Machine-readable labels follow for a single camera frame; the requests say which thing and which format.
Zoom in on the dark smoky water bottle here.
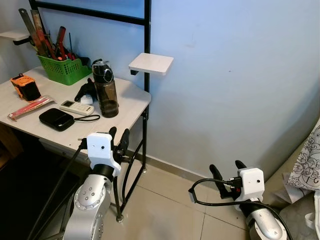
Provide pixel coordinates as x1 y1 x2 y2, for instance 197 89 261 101
91 59 120 119

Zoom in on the black rounded object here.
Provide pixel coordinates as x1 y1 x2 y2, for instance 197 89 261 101
74 77 97 104

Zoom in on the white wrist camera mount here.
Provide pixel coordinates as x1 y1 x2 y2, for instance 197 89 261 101
87 132 122 177
238 167 266 203

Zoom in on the small white side shelf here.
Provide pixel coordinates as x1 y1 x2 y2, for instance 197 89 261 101
0 30 31 46
129 53 174 76

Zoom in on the white black paisley cloth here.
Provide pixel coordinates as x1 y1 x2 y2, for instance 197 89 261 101
286 125 320 191

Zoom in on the red handled tool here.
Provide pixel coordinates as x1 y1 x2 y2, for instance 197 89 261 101
55 26 69 61

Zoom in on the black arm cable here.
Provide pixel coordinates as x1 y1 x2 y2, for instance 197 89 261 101
188 177 293 240
27 139 88 240

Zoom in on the grey steel ruler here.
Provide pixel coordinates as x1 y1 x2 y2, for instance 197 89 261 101
19 8 44 56

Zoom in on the grey fabric cushion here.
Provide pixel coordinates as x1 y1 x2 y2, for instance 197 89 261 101
279 192 317 240

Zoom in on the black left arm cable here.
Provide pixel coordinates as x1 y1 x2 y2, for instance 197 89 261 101
27 139 88 240

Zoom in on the long red flat pack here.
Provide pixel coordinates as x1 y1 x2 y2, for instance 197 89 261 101
7 96 55 122

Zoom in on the black pouch with strap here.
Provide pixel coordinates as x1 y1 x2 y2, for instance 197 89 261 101
39 108 101 132

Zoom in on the brown wooden ruler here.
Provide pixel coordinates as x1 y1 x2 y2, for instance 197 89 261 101
31 10 51 56

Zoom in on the white desk with black frame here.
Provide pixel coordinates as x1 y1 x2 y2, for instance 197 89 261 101
0 0 152 223

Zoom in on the green plastic basket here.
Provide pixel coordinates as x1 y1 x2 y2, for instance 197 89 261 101
37 54 92 86

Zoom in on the white remote control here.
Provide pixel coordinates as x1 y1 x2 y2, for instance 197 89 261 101
59 100 95 117

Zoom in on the beige bed base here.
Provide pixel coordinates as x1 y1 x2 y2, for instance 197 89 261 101
260 142 303 207

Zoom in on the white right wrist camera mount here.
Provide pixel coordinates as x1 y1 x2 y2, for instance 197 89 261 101
238 167 266 203

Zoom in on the small white object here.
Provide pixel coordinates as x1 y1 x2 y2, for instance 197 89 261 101
80 94 95 106

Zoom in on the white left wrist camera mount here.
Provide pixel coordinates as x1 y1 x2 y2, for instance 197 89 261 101
87 132 122 177

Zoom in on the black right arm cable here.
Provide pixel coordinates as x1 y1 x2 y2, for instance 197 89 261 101
188 177 293 240

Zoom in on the plain white cloth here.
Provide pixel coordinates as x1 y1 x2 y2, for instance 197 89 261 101
306 190 320 237

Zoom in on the orange and black device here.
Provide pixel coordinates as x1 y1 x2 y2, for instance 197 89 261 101
10 73 42 102

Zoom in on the thin dark screwdriver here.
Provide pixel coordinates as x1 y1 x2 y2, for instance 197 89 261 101
68 32 76 59

